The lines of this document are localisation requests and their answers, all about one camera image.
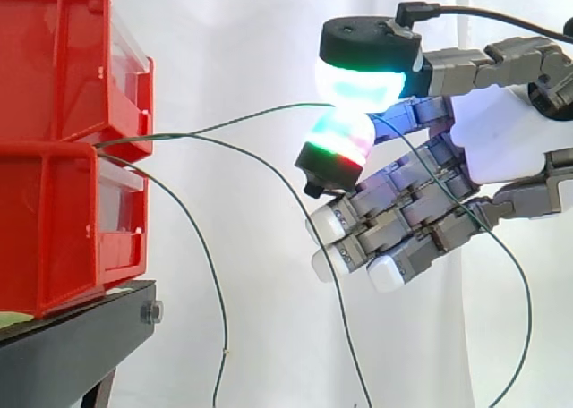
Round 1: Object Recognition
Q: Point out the thin black cable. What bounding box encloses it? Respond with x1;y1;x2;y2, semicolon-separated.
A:
396;1;573;47

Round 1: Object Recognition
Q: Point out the green cable bundle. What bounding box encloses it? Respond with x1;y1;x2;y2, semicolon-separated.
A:
93;132;372;408

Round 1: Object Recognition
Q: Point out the black stand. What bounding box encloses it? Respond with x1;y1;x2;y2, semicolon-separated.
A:
0;278;165;408

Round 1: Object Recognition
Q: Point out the red plastic bin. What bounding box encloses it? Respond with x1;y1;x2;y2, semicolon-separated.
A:
0;0;156;163
0;140;150;319

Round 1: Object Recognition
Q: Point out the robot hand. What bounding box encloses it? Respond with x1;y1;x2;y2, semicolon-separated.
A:
294;16;573;294

